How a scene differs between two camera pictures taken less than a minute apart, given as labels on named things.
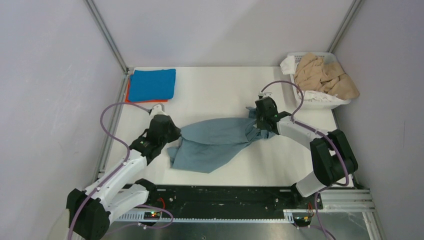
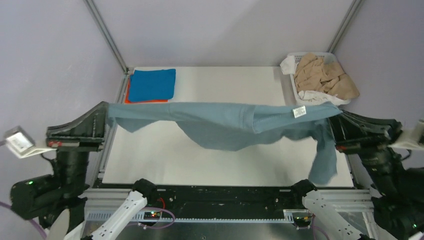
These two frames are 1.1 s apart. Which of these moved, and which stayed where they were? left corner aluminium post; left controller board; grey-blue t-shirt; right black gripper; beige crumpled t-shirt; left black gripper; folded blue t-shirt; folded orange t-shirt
Moved: left black gripper; right black gripper; grey-blue t-shirt
Stayed: beige crumpled t-shirt; left controller board; left corner aluminium post; folded blue t-shirt; folded orange t-shirt
